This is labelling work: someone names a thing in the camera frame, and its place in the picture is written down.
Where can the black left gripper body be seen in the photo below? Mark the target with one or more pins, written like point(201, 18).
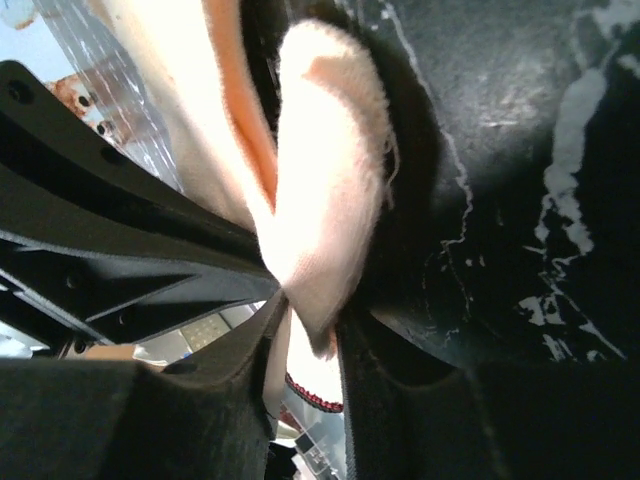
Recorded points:
point(93, 246)

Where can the cream glove off table edge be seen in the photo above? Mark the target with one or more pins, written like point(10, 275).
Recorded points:
point(334, 132)

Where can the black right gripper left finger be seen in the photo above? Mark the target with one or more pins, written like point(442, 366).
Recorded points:
point(203, 417)

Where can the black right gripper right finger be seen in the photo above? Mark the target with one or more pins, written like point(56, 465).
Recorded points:
point(409, 415)

